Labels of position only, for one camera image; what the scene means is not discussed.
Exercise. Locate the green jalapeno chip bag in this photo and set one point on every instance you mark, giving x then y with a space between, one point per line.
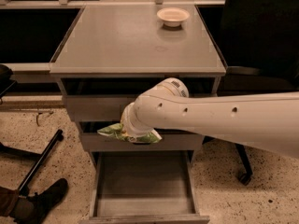
117 131

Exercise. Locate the grey top drawer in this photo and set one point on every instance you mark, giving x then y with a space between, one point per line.
95 99

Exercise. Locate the grey bottom drawer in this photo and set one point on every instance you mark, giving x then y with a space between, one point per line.
149 187

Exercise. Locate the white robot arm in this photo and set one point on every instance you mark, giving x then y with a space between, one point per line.
265 121

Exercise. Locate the white bowl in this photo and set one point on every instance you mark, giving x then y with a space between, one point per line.
173 16

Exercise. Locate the black office chair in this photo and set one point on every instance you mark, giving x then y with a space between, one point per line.
259 41

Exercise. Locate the person's leg brown trousers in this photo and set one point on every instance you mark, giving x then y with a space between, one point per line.
12 205

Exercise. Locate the black chair seat left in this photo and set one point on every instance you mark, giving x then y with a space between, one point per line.
6 82

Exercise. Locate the grey middle drawer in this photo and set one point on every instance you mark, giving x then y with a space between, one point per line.
171 139

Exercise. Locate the black chair base leg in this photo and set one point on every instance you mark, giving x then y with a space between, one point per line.
38 158

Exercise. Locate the black shoe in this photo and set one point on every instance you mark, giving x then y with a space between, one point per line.
45 202

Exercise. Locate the grey drawer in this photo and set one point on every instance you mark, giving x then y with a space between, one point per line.
171 139
95 99
149 187

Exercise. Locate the grey drawer cabinet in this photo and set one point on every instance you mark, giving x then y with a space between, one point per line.
129 40

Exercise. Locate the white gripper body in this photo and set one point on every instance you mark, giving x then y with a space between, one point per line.
128 122

